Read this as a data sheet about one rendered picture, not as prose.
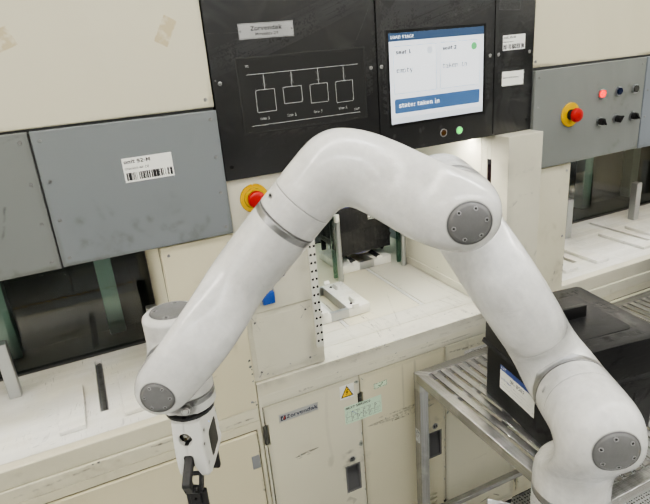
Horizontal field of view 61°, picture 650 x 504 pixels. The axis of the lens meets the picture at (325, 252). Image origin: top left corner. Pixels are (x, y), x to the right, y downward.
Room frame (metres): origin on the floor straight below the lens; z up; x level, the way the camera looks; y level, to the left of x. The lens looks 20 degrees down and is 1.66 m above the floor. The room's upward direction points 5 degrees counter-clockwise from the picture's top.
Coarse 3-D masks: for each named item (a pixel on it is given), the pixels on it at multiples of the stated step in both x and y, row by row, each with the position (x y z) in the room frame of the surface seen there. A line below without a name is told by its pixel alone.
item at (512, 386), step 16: (496, 368) 1.21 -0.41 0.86; (512, 368) 1.14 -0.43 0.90; (496, 384) 1.20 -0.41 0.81; (512, 384) 1.14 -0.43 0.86; (624, 384) 1.03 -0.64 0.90; (640, 384) 1.05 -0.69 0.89; (496, 400) 1.20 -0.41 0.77; (512, 400) 1.14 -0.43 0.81; (528, 400) 1.08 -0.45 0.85; (640, 400) 1.05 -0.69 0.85; (512, 416) 1.13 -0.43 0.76; (528, 416) 1.07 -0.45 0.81; (528, 432) 1.07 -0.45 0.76; (544, 432) 1.02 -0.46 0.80
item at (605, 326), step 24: (576, 288) 1.32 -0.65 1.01; (576, 312) 1.15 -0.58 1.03; (600, 312) 1.17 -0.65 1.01; (624, 312) 1.16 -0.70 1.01; (600, 336) 1.07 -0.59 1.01; (624, 336) 1.06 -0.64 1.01; (648, 336) 1.05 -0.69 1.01; (600, 360) 1.01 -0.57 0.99; (624, 360) 1.03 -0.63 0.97; (648, 360) 1.04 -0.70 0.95
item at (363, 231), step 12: (348, 216) 1.90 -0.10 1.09; (360, 216) 1.92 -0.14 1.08; (324, 228) 2.00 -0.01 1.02; (348, 228) 1.90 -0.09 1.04; (360, 228) 1.92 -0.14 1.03; (372, 228) 1.94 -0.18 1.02; (384, 228) 1.96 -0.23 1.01; (324, 240) 2.01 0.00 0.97; (348, 240) 1.90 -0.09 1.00; (360, 240) 1.92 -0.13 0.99; (372, 240) 1.94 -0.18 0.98; (384, 240) 1.96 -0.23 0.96; (348, 252) 1.90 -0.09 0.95; (372, 252) 1.98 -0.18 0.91
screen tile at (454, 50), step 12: (444, 48) 1.44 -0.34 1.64; (456, 48) 1.46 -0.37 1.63; (468, 48) 1.47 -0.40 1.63; (444, 60) 1.44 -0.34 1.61; (444, 72) 1.44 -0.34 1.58; (456, 72) 1.46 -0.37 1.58; (468, 72) 1.47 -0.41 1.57; (444, 84) 1.44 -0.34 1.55; (456, 84) 1.46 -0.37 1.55; (468, 84) 1.47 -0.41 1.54
